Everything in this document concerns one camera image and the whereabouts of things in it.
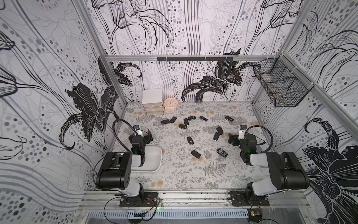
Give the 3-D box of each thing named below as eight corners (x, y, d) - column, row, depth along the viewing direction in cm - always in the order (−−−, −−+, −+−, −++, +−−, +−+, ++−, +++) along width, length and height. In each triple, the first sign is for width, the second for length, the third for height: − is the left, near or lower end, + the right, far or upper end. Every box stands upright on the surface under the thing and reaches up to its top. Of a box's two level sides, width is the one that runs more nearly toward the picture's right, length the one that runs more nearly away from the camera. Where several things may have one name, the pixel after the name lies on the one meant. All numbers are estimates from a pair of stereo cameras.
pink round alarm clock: (163, 110, 116) (162, 108, 113) (164, 100, 124) (164, 97, 121) (177, 110, 116) (177, 108, 113) (177, 100, 123) (177, 97, 121)
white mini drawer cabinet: (143, 116, 112) (138, 104, 101) (147, 100, 124) (143, 88, 113) (163, 116, 112) (161, 104, 101) (165, 100, 124) (163, 88, 113)
